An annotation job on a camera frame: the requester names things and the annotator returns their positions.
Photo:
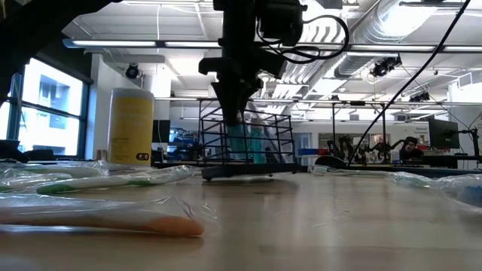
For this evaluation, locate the small dark screen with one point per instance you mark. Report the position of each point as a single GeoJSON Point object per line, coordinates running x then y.
{"type": "Point", "coordinates": [161, 131]}

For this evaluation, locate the black computer monitor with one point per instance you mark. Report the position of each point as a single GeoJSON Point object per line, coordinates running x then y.
{"type": "Point", "coordinates": [443, 133]}

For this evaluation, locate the blue toothbrush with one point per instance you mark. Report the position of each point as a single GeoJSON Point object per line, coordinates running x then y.
{"type": "Point", "coordinates": [470, 195]}

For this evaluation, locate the orange wrapped toothbrush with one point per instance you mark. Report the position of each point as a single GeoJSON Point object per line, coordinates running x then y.
{"type": "Point", "coordinates": [150, 222]}

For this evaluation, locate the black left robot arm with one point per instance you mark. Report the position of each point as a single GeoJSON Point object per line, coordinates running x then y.
{"type": "Point", "coordinates": [37, 30]}

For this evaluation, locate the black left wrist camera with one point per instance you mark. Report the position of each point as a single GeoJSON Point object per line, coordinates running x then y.
{"type": "Point", "coordinates": [280, 22]}

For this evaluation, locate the black ceiling spotlight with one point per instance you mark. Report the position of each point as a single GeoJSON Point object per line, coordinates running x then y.
{"type": "Point", "coordinates": [384, 67]}

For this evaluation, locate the large window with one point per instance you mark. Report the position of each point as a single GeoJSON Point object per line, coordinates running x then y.
{"type": "Point", "coordinates": [49, 113]}

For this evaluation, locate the long ceiling light strip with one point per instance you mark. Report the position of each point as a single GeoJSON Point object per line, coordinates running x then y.
{"type": "Point", "coordinates": [395, 48]}
{"type": "Point", "coordinates": [113, 43]}

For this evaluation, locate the green toothbrush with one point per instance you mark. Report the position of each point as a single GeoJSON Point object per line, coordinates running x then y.
{"type": "Point", "coordinates": [94, 183]}
{"type": "Point", "coordinates": [75, 170]}
{"type": "Point", "coordinates": [34, 180]}

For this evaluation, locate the background black robot arm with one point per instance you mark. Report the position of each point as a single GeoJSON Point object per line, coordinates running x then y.
{"type": "Point", "coordinates": [346, 147]}

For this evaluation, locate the person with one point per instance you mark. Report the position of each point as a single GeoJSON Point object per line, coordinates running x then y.
{"type": "Point", "coordinates": [410, 150]}

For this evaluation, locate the silver ventilation duct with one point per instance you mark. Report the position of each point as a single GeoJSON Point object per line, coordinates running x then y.
{"type": "Point", "coordinates": [376, 22]}

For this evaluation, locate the black metal rack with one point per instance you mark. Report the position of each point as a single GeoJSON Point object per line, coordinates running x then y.
{"type": "Point", "coordinates": [333, 124]}

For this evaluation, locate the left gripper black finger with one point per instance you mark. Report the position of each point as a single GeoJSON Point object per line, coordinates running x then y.
{"type": "Point", "coordinates": [244, 96]}
{"type": "Point", "coordinates": [227, 98]}

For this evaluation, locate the yellow bottle with white cap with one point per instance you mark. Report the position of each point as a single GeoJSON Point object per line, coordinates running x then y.
{"type": "Point", "coordinates": [130, 128]}

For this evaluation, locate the small teal mouthwash bottle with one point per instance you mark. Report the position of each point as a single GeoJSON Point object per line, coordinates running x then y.
{"type": "Point", "coordinates": [237, 143]}
{"type": "Point", "coordinates": [257, 147]}

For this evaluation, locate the black ceiling camera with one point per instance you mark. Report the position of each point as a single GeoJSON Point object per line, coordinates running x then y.
{"type": "Point", "coordinates": [132, 71]}

